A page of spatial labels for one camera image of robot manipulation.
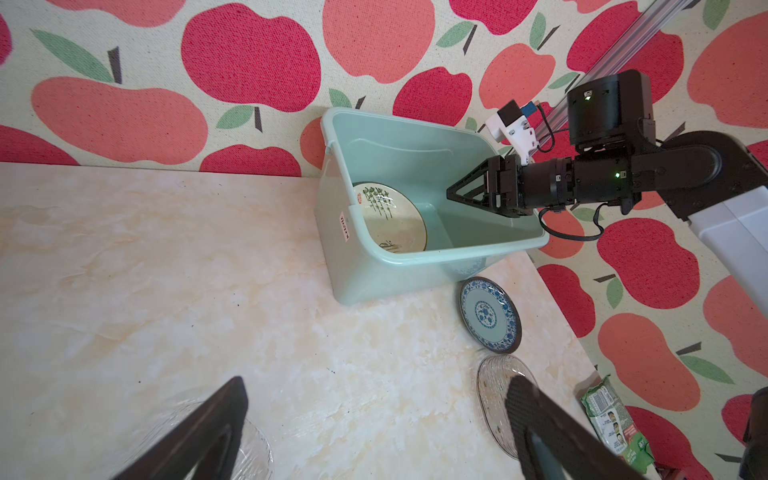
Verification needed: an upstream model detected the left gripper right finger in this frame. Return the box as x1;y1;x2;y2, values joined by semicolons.
505;375;648;479

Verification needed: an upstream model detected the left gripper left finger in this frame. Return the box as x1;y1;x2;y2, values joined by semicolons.
116;376;249;479

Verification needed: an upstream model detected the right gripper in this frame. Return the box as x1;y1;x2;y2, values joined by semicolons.
446;70;723;217

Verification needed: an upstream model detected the blue patterned small plate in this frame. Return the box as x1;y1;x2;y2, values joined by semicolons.
458;277;522;354

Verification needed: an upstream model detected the cream floral plate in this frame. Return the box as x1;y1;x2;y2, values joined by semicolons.
354;182;428;254

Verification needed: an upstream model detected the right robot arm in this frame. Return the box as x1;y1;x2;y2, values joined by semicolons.
446;70;767;309

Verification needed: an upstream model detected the green plastic bin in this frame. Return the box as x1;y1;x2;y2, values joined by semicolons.
315;107;549;305

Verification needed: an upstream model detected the green snack bag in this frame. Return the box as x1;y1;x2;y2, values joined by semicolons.
580;377;655;475

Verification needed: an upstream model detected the grey glass plate right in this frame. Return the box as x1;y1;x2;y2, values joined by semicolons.
476;354;537;459

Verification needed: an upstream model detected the right aluminium frame post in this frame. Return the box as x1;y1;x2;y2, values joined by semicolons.
533;0;697;145

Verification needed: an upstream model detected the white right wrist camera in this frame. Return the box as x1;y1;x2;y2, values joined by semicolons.
483;100;540;166

